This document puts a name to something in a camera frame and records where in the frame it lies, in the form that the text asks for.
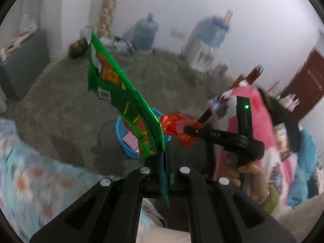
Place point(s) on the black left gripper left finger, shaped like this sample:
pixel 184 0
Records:
pixel 109 212

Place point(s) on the dark grey cabinet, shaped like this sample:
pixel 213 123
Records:
pixel 21 69

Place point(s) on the white water dispenser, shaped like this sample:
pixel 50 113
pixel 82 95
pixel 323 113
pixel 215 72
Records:
pixel 205 41

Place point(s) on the floral blue tablecloth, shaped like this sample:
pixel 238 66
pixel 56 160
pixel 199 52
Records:
pixel 36 188

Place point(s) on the person's right hand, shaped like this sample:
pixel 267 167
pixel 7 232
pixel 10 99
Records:
pixel 256 183

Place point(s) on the red plastic wrapper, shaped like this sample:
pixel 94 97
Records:
pixel 173 125

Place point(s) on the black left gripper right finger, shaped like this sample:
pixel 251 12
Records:
pixel 219 211

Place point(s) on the pink clothing of person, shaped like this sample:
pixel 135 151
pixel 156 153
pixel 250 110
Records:
pixel 279 169

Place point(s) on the green snack wrapper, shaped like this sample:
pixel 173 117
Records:
pixel 107 79

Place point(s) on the dark red door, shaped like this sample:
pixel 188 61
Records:
pixel 307 85

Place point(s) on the blue water jug on floor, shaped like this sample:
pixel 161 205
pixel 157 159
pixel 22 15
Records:
pixel 144 34

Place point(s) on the blue plastic trash basket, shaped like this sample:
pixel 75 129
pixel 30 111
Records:
pixel 127 139

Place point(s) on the patterned cardboard roll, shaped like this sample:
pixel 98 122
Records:
pixel 106 17

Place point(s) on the dark brown floor box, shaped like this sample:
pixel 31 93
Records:
pixel 78 48

